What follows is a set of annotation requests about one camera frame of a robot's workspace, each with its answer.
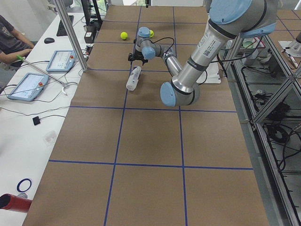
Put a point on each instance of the seated person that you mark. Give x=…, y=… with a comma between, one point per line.
x=12, y=44

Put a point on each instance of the near teach pendant tablet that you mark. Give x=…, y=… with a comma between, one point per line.
x=29, y=87

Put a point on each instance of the small black square puck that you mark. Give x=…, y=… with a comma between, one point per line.
x=36, y=120

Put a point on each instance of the black box with label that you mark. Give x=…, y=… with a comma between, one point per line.
x=90, y=34

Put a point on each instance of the teach pendant tablet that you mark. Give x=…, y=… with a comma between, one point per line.
x=29, y=87
x=61, y=61

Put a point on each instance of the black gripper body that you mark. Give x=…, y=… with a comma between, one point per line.
x=138, y=56

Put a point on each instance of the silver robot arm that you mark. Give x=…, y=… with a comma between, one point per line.
x=227, y=20

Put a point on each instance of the aluminium frame post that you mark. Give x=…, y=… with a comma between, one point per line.
x=71, y=33

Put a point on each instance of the metal reacher grabber stick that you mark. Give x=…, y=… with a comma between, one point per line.
x=64, y=85

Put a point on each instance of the far teach pendant tablet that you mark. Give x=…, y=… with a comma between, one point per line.
x=61, y=61

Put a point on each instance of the red cylinder tube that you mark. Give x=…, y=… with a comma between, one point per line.
x=14, y=203

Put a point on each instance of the yellow tennis ball Wilson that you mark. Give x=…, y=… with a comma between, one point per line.
x=124, y=35

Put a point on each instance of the black computer mouse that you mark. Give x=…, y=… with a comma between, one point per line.
x=49, y=40

